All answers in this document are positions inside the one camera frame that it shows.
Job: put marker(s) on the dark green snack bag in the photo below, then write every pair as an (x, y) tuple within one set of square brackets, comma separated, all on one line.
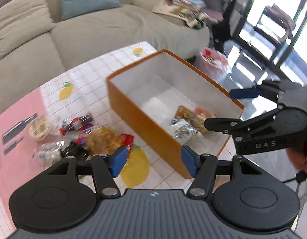
[(75, 150)]

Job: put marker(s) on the beige cushion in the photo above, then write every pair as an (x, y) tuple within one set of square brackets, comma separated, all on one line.
[(22, 21)]

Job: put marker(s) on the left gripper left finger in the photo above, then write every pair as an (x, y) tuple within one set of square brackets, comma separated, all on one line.
[(107, 167)]

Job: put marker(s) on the red spicy strip packet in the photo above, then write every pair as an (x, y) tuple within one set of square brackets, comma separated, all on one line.
[(127, 140)]

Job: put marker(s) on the person right hand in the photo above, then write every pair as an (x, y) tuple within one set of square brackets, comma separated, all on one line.
[(298, 159)]

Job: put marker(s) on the white green snack packet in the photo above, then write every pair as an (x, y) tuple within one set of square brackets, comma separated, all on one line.
[(180, 129)]

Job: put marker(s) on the black metal rack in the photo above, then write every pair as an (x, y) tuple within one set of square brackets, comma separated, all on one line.
[(275, 32)]

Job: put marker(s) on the pink lemon tablecloth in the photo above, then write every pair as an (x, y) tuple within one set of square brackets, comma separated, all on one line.
[(58, 170)]

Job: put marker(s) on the white peanut snack bag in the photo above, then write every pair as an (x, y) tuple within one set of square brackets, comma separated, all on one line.
[(40, 128)]

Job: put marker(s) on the orange cardboard box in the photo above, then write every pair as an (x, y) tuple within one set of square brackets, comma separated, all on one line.
[(147, 94)]

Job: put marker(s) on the pink trash bin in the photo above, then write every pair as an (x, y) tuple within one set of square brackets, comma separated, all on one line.
[(213, 63)]

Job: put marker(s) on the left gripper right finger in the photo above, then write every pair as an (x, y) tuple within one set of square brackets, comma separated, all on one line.
[(202, 168)]

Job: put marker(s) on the clear white candy bag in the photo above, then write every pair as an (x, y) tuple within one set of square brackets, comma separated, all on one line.
[(49, 153)]

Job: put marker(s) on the golden crisps snack bag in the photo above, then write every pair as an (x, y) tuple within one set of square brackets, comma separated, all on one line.
[(103, 141)]

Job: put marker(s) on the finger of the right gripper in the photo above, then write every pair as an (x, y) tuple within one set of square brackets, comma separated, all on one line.
[(238, 127), (245, 93)]

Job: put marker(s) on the beige sofa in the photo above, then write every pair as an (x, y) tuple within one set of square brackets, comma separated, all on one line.
[(82, 38)]

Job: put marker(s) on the cola bottle candy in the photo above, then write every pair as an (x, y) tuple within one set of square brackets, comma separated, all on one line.
[(76, 124)]

